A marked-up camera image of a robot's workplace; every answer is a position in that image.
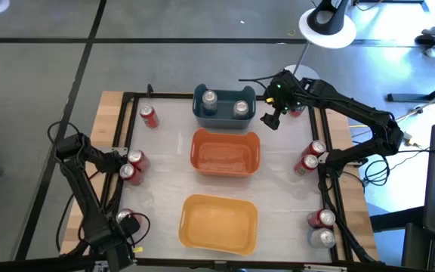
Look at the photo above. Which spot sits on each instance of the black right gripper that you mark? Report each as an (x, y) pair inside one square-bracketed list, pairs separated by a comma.
[(283, 94)]

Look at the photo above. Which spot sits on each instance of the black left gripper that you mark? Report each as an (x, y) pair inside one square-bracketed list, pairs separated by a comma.
[(128, 226)]

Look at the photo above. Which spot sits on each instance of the red soda can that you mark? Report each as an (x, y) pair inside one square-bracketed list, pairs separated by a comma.
[(307, 164), (149, 117), (124, 215), (315, 148), (139, 159), (297, 112), (321, 218), (130, 174)]

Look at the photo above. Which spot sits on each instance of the white lemon soda can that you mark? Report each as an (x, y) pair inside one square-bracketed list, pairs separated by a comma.
[(241, 109), (209, 100), (321, 238)]

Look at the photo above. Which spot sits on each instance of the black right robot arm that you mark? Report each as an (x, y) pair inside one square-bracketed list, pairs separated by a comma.
[(353, 104)]

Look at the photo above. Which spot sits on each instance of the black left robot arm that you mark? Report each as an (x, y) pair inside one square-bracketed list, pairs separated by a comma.
[(85, 204)]

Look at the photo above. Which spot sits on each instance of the blue-grey plastic bin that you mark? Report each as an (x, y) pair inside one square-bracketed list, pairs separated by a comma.
[(223, 122)]

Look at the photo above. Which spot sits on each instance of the orange plastic bin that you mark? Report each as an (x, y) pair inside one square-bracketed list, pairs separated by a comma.
[(225, 155)]

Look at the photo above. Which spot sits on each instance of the yellow plastic bin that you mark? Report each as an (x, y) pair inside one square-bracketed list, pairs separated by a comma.
[(219, 224)]

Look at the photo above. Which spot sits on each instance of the black desk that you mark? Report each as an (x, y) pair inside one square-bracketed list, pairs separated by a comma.
[(410, 97)]

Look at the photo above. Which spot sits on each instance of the white power adapter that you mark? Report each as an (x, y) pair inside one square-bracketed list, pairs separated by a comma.
[(411, 140)]

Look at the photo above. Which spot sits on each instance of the black table frame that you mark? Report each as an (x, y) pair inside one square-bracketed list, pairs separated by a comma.
[(164, 95)]

